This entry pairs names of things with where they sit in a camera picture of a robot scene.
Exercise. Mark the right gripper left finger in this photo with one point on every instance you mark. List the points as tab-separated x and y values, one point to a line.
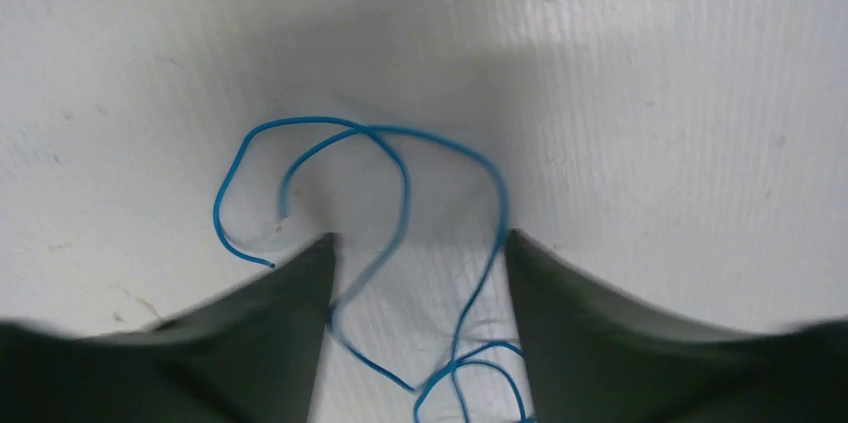
250	355

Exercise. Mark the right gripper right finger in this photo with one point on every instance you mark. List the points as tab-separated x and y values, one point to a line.
594	353

